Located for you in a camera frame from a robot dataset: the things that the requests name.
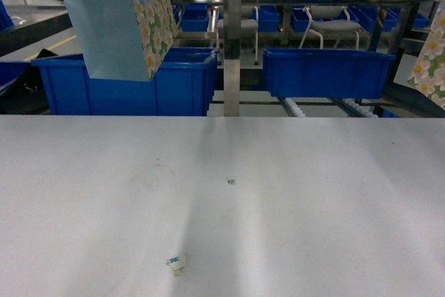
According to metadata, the torn white sticker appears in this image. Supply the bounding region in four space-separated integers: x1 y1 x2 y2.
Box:
165 253 188 277

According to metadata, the blue bin on lower rack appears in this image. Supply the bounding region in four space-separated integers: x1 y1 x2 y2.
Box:
263 48 395 99

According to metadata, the grey office chair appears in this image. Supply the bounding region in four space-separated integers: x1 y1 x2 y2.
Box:
299 5 362 50

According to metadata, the steel rack post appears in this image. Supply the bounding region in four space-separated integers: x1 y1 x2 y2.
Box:
223 0 241 117

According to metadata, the flower gift bag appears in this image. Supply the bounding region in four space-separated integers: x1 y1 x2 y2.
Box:
63 0 178 81
407 0 445 109

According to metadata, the blue bin under table left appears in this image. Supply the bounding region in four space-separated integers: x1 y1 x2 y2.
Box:
31 47 218 116

